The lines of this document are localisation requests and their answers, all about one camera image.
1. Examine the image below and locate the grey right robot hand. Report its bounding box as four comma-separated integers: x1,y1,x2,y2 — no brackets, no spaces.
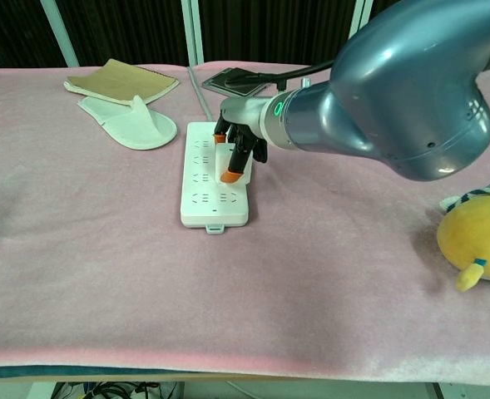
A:
213,96,271,185

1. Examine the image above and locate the white plug adapter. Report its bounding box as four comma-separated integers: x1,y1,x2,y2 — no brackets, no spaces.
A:
215,142,253,187

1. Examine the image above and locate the white power strip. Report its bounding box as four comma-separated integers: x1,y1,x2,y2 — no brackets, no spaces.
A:
180,121,252,236

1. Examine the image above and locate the square silver digital scale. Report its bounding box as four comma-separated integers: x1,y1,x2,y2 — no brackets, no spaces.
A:
201,67,270,98

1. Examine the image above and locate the white disposable slipper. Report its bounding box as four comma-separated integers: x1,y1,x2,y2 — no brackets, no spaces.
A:
77,94,178,151

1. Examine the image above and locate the brown spiral notebook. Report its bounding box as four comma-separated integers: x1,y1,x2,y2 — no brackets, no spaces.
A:
63,58,181,106

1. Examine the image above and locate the pink fleece blanket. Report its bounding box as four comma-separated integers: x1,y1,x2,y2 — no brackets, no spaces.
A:
0,62,490,373

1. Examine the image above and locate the yellow plush toy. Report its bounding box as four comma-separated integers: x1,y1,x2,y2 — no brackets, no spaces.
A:
437,179,490,293

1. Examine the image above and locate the grey cable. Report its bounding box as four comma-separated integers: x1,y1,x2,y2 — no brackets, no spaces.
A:
187,66,215,124

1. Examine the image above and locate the white partition post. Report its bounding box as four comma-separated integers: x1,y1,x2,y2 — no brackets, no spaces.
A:
349,0,374,35
181,0,206,67
40,0,81,68

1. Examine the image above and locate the tangle of floor cables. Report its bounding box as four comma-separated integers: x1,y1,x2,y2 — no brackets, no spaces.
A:
52,381,180,399

